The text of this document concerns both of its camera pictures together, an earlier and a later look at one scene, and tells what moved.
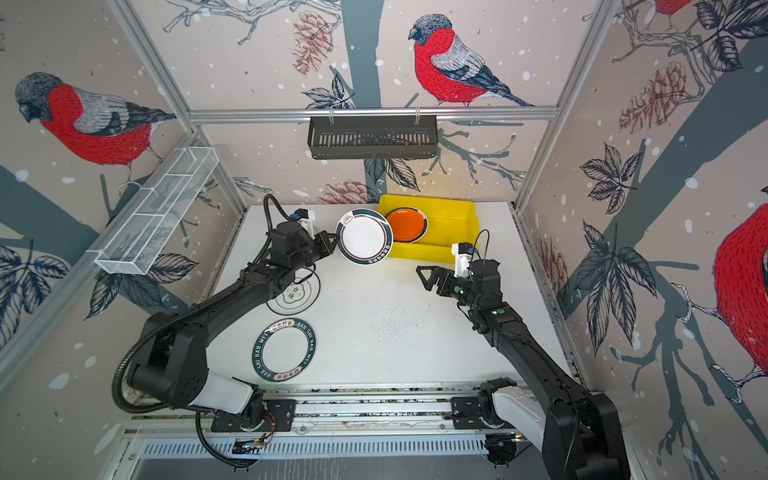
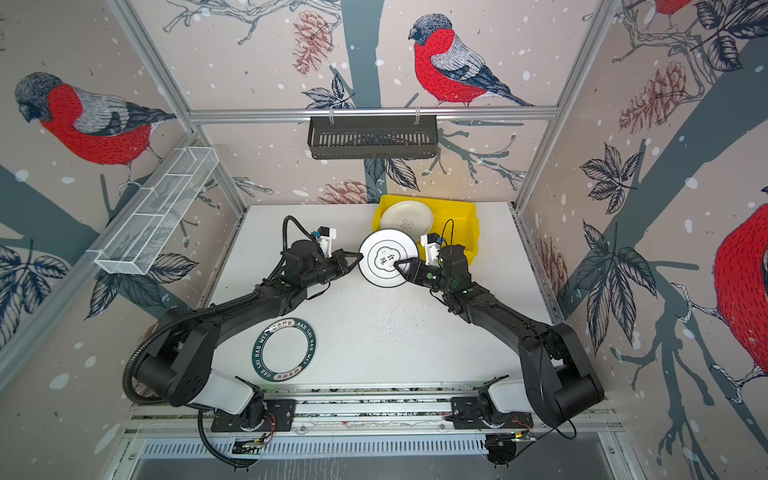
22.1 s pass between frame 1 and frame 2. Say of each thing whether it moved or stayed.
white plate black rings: moved
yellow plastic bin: stayed
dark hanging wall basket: stayed
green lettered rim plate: stayed
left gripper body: moved
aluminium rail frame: stayed
